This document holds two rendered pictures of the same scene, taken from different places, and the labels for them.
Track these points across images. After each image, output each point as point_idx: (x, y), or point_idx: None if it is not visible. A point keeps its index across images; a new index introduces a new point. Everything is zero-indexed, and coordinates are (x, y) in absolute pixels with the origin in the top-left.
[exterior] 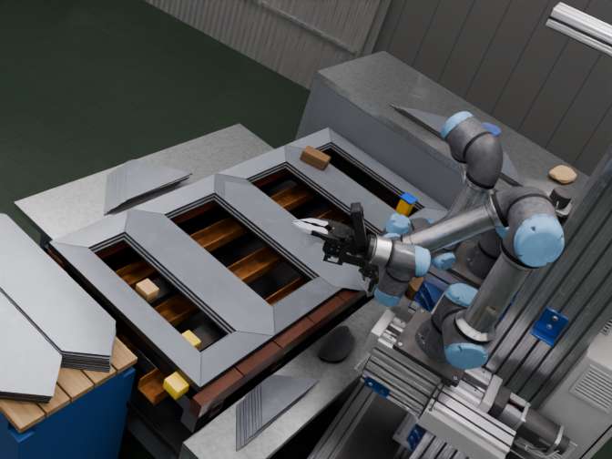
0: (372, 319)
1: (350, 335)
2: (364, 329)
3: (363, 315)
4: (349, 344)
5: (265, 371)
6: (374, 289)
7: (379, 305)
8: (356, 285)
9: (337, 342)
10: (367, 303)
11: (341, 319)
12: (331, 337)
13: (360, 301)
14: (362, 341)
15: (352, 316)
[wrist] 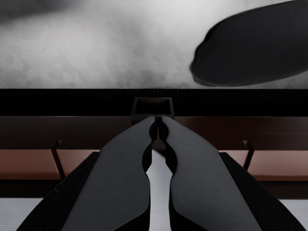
0: (94, 43)
1: (223, 44)
2: (145, 35)
3: (109, 68)
4: (261, 22)
5: (301, 97)
6: (150, 148)
7: (40, 63)
8: (158, 181)
9: (279, 51)
10: (69, 86)
11: (109, 90)
12: (268, 74)
13: (47, 95)
14: (193, 8)
15: (138, 83)
